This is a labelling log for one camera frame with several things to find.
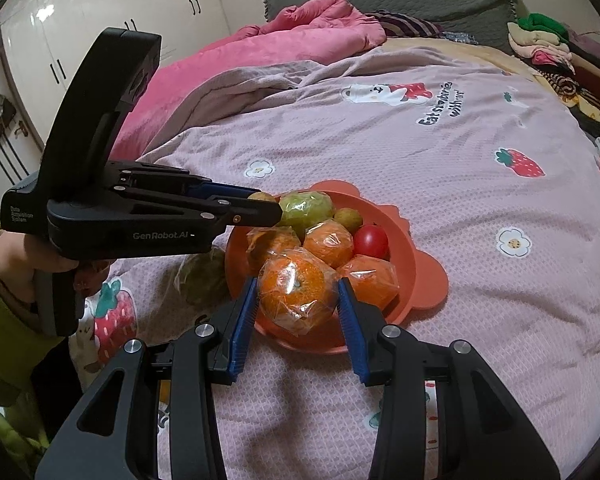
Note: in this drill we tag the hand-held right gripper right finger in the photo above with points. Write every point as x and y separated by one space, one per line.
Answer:
352 330

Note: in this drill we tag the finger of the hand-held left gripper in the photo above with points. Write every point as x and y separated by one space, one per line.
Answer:
250 212
215 190

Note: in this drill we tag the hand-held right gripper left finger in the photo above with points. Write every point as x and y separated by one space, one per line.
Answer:
242 330

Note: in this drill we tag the brown longan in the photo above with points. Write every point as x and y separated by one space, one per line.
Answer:
264 196
348 220

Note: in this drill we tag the plastic-wrapped orange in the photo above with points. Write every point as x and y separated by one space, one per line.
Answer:
370 282
292 290
327 245
267 250

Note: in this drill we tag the orange-red plate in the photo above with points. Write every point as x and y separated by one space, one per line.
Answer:
420 280

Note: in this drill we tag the red tomato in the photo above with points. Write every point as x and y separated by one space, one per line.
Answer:
372 242

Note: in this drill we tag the person's left forearm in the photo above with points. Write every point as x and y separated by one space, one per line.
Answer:
10 340

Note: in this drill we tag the person's left hand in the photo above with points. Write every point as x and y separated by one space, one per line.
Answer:
15 260

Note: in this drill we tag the plastic-wrapped green fruit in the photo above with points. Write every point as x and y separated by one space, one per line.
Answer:
305 210
200 280

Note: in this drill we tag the brown handbag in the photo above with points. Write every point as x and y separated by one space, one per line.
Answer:
7 110

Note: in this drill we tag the pink quilt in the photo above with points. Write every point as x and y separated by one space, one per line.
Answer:
205 75

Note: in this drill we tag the white wardrobe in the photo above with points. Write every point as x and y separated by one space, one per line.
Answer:
80 10

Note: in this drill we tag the striped pillow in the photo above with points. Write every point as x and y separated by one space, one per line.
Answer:
410 25

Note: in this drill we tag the yellow-green garment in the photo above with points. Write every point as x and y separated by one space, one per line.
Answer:
10 430

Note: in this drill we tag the dark floral cloth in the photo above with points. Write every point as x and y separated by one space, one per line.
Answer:
457 37

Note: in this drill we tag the grey headboard cover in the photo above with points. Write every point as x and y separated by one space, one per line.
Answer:
430 5

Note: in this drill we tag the beige bed sheet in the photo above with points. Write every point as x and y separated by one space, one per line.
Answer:
480 57

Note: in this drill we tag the pile of folded clothes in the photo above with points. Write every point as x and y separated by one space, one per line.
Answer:
570 70

